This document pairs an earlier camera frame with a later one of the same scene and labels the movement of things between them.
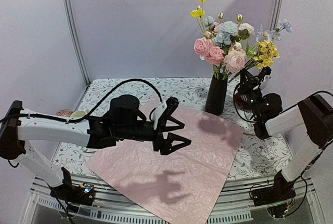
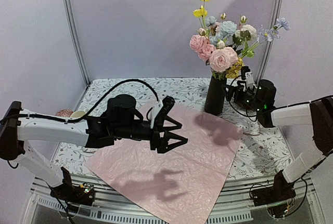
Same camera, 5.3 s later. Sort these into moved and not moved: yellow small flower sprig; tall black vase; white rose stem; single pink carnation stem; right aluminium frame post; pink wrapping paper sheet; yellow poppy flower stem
Moved: white rose stem; yellow small flower sprig; single pink carnation stem
Not moved: yellow poppy flower stem; tall black vase; right aluminium frame post; pink wrapping paper sheet
